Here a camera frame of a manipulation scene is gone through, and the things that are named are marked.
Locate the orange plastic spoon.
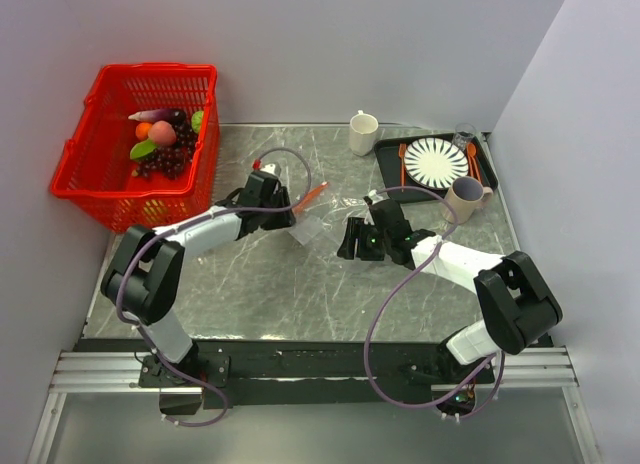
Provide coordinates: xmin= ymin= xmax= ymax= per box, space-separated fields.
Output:
xmin=466 ymin=142 xmax=482 ymax=182

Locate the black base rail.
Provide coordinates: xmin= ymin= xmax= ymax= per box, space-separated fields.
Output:
xmin=74 ymin=337 xmax=554 ymax=416

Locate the blue striped white plate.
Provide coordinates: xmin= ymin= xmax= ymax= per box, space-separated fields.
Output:
xmin=404 ymin=137 xmax=469 ymax=190

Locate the beige mug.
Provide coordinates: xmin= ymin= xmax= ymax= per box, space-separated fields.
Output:
xmin=441 ymin=176 xmax=493 ymax=224

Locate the green round fruit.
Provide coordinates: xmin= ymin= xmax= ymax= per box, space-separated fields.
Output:
xmin=191 ymin=110 xmax=204 ymax=134

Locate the clear drinking glass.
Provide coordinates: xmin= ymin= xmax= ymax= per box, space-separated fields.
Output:
xmin=452 ymin=123 xmax=476 ymax=151

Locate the purple eggplant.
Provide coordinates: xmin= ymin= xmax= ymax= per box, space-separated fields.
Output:
xmin=128 ymin=108 xmax=187 ymax=124

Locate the pink peach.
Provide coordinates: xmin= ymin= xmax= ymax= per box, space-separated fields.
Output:
xmin=147 ymin=121 xmax=177 ymax=147

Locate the dark red grape bunch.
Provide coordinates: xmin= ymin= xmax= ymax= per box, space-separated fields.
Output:
xmin=130 ymin=120 xmax=198 ymax=180

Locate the dark green tray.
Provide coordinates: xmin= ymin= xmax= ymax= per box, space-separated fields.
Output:
xmin=373 ymin=134 xmax=499 ymax=204

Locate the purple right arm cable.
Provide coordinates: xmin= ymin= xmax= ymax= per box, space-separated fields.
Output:
xmin=363 ymin=186 xmax=506 ymax=419

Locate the red plastic basket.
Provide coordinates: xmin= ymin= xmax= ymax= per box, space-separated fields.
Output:
xmin=50 ymin=63 xmax=220 ymax=233

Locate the orange plastic fork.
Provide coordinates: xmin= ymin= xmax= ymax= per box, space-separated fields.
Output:
xmin=398 ymin=143 xmax=407 ymax=192

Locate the clear zip top bag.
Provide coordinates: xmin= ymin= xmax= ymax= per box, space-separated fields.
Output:
xmin=288 ymin=181 xmax=348 ymax=246

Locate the orange tangerine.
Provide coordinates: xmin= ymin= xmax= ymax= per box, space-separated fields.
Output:
xmin=135 ymin=122 xmax=152 ymax=141

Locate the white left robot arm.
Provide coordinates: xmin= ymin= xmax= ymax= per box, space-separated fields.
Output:
xmin=100 ymin=164 xmax=295 ymax=386

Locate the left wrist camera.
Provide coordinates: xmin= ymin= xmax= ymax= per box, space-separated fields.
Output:
xmin=253 ymin=159 xmax=281 ymax=179

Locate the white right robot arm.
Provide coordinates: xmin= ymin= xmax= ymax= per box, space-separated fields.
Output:
xmin=337 ymin=199 xmax=563 ymax=382

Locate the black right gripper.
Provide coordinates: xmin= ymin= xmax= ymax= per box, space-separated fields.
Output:
xmin=337 ymin=216 xmax=392 ymax=261

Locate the green mango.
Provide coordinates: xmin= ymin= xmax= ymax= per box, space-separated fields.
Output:
xmin=129 ymin=139 xmax=157 ymax=161

